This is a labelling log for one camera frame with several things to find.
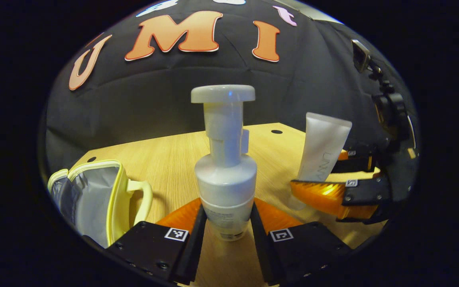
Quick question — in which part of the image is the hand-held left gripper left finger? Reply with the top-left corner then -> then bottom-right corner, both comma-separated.
105,198 -> 208,286

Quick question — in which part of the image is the pale yellow suitcase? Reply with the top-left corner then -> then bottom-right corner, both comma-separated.
47,159 -> 153,248

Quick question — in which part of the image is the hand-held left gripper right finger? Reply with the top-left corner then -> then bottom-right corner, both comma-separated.
249,198 -> 354,286

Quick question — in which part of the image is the black backdrop cloth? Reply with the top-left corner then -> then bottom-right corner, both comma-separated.
44,0 -> 417,176

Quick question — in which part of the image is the white squeeze tube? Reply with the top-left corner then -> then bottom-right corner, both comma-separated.
289,112 -> 353,211

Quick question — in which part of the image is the white pump bottle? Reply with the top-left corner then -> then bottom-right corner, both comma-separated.
191,85 -> 258,242

